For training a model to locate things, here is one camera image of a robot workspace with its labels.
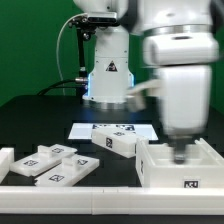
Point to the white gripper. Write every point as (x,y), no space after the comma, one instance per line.
(184,104)

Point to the white cabinet body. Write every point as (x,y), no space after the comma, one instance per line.
(155,166)

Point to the white cabinet box with tags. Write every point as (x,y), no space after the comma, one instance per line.
(117,140)

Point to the white cabinet door with knob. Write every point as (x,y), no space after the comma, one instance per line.
(68,172)

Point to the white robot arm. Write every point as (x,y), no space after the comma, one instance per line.
(110,81)

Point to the white cabinet door left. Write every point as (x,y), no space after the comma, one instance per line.
(41,161)

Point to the white tag sheet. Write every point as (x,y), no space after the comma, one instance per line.
(83,131)

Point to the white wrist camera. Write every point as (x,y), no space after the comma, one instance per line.
(180,49)

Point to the white front wall rail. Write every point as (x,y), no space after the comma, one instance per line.
(115,200)

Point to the white left wall block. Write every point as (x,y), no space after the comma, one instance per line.
(6,158)

